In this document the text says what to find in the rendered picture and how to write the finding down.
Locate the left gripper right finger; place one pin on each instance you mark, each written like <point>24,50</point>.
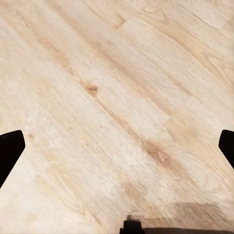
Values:
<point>226,145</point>

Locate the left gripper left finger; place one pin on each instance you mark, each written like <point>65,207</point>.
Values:
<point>11,146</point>

